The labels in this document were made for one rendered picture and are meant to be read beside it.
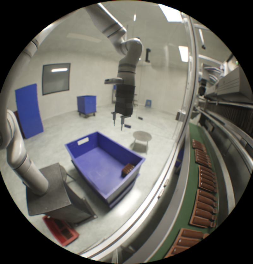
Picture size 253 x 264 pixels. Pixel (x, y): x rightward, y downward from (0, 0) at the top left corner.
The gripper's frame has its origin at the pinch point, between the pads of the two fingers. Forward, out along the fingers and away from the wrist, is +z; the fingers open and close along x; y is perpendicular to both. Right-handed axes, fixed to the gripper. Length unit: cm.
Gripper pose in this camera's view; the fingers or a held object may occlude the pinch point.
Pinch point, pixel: (117, 128)
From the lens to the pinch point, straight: 36.7
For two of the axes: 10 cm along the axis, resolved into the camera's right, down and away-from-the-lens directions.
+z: -0.9, 8.8, 4.7
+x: -6.7, -4.0, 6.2
